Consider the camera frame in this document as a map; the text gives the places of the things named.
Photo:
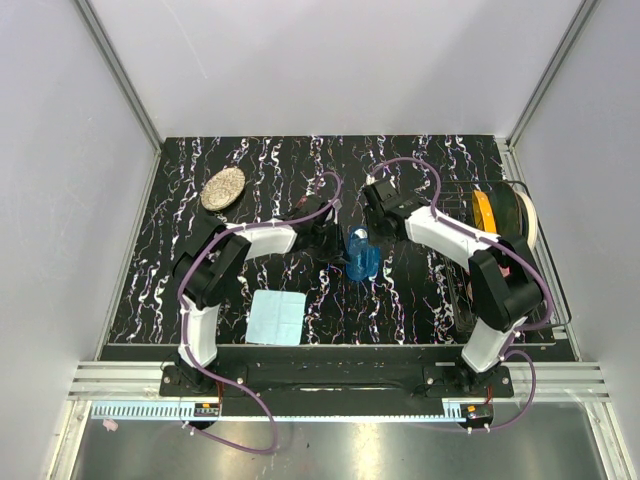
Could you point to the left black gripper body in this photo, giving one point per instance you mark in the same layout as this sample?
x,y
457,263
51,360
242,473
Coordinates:
x,y
327,243

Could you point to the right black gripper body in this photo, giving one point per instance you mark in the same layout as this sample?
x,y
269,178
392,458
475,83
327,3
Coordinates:
x,y
376,231

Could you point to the blue glasses case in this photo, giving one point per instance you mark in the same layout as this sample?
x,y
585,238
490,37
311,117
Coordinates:
x,y
364,257

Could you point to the light blue cleaning cloth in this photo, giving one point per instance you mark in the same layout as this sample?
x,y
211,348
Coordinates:
x,y
276,318

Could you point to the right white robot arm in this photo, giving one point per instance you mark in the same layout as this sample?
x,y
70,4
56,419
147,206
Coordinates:
x,y
427,226

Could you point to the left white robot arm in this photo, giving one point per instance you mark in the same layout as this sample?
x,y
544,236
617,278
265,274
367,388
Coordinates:
x,y
207,271

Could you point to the yellow plate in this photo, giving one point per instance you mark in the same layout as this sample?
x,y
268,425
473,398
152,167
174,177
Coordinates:
x,y
483,215

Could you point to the speckled oval stone coaster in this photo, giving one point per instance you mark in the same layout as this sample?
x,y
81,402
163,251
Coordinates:
x,y
223,189

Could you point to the dark green plate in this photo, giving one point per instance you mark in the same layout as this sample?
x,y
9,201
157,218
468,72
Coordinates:
x,y
506,209

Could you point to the cream white plate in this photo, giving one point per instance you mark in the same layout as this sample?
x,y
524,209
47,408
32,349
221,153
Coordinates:
x,y
529,219

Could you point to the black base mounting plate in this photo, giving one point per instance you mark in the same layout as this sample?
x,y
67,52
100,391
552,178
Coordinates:
x,y
401,383

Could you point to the black wire dish rack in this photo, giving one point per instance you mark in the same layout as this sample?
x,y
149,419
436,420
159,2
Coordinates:
x,y
492,286

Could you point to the white cable duct strip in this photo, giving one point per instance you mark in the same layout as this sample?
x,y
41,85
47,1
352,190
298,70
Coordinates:
x,y
313,409

